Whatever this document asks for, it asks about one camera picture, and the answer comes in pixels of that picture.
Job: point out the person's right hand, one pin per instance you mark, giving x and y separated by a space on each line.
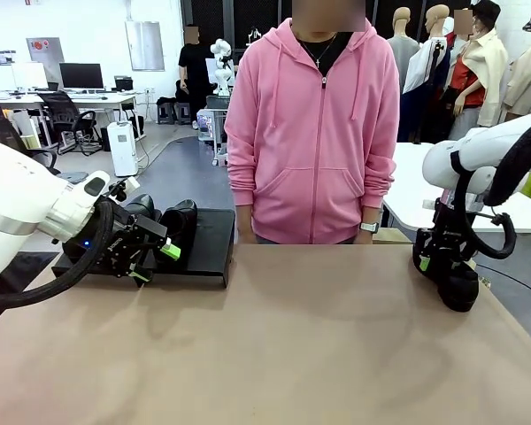
245 232

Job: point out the mannequin bucket hat beige coat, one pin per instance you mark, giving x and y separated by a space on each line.
526 79

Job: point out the small white background robot arm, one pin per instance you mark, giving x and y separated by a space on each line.
221 66

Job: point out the black desktop printer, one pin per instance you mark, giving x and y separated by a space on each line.
123 83

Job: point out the person's left forearm pink sleeve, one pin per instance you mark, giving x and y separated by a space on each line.
378 186

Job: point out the black mesh office chair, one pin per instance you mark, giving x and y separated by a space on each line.
64 115

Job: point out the equipment cart with electronics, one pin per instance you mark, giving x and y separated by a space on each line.
210 128

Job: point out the long white office desk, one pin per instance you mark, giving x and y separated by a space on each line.
97 98

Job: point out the black computer monitor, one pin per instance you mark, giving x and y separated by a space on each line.
80 74

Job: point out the cardboard box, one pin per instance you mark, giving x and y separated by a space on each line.
24 128

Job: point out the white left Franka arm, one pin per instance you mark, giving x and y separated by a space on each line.
9 199

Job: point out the person's right forearm pink sleeve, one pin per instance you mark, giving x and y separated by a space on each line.
241 186

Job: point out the person in pink hoodie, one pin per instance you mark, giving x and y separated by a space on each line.
314 133

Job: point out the mannequin with white navy jacket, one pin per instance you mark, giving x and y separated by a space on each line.
425 66

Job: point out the person in black clothes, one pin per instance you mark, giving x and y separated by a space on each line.
194 66

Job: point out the light wooden board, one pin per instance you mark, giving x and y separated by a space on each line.
394 237

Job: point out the white dehumidifier unit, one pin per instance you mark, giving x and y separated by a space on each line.
122 150

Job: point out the silver wall cabinet panel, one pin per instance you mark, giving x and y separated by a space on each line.
144 44

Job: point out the black metal shoe stand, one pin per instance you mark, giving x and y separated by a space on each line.
212 248
59 265

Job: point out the grey notice board red sign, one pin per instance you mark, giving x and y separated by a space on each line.
44 48

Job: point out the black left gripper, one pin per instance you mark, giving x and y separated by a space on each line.
124 239

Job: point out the white wrist watch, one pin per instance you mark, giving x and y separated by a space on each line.
368 227

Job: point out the white blank board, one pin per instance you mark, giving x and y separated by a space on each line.
28 75

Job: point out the black plastic stool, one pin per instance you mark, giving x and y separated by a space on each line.
185 114
165 113

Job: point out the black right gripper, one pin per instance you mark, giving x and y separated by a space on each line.
444 239

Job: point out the white side table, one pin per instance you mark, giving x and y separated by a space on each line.
402 212

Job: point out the large black office chair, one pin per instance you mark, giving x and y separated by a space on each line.
0 119

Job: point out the person's left hand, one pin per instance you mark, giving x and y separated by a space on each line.
365 238

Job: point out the mannequin with grey shirt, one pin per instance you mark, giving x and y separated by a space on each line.
405 53

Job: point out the mannequin red top cream jacket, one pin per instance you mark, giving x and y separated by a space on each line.
469 84

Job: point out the grey plastic stool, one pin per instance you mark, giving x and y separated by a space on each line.
73 177

